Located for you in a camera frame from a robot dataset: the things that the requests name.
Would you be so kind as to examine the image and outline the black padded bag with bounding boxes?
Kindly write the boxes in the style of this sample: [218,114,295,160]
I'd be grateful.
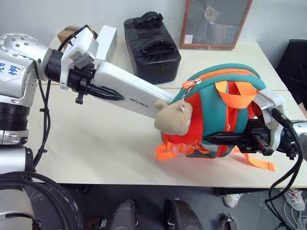
[123,11,182,85]

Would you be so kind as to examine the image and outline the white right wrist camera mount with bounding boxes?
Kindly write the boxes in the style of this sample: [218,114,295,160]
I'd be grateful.
[253,88,287,152]

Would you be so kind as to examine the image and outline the brown cardboard box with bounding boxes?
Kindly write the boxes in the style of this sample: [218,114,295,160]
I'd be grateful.
[57,24,99,43]

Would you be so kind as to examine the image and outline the white cable bundle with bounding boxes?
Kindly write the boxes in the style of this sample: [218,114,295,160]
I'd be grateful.
[282,198,307,230]

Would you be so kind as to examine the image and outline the person in black clothes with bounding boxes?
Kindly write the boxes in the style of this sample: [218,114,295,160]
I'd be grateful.
[275,39,307,120]

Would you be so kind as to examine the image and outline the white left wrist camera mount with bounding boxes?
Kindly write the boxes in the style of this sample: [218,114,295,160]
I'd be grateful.
[59,27,99,91]

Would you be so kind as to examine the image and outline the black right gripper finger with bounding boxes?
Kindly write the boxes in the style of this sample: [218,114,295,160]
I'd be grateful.
[202,132,250,146]

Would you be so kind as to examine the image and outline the white handwritten label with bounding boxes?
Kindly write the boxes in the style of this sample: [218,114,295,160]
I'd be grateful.
[0,61,25,82]

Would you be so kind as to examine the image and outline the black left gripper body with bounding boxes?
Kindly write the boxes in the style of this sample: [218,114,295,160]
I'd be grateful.
[68,62,97,105]

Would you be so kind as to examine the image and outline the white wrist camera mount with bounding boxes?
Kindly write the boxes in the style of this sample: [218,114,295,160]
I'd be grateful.
[253,88,287,152]
[59,27,99,91]

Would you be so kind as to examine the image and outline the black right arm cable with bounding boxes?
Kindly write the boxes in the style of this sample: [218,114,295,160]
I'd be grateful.
[264,107,307,230]

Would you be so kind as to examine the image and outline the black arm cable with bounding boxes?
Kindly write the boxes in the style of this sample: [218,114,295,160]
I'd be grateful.
[264,107,307,230]
[32,24,91,173]

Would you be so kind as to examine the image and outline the small white cardboard box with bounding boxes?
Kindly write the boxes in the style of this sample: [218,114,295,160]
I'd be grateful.
[94,24,118,64]

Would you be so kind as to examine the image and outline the orange and teal backpack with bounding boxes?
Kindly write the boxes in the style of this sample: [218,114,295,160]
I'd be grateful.
[155,63,276,173]

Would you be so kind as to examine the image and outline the white sneaker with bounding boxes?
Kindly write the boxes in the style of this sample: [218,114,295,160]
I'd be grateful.
[283,188,306,212]
[223,193,244,208]

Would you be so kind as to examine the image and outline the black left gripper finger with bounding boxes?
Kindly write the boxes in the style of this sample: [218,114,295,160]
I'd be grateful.
[88,85,125,102]

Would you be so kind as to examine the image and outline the wooden framed board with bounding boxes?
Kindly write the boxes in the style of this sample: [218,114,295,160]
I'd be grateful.
[179,0,254,51]

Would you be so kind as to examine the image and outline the beige plush hamster toy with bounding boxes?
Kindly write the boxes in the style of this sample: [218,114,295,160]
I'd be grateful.
[153,100,194,136]

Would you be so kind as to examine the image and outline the dark rounded shape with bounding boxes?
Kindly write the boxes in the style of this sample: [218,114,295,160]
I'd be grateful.
[112,199,140,230]
[164,198,202,230]

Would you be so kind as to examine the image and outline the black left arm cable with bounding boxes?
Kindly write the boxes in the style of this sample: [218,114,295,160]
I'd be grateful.
[32,24,91,173]

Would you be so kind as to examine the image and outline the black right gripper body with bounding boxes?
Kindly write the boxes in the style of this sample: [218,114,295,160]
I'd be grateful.
[239,118,274,157]

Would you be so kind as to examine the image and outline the thick black cable loop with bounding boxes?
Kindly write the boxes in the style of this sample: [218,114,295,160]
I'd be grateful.
[0,171,85,230]

